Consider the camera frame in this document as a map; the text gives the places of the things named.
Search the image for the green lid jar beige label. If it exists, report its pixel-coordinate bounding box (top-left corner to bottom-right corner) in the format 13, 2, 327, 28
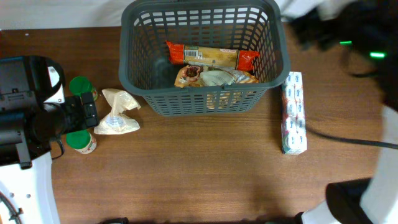
66, 130, 97, 154

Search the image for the clear bag of beige powder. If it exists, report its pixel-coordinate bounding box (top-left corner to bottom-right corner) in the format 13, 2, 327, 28
94, 88, 141, 135

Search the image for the grey plastic shopping basket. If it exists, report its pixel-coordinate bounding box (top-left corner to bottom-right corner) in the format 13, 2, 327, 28
119, 0, 290, 116

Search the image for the orange spaghetti pasta packet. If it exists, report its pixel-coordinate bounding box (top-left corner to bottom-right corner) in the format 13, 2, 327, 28
166, 41, 259, 72

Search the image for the beige printed snack bag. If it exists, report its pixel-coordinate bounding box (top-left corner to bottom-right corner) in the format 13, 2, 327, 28
174, 64, 259, 110

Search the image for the white blue tissue pack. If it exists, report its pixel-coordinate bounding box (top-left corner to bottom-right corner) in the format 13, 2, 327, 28
281, 72, 308, 155

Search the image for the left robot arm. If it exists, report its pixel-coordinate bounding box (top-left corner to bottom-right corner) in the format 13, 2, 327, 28
1, 55, 99, 223

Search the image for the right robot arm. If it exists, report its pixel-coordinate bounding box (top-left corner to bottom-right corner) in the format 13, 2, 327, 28
289, 1, 397, 223

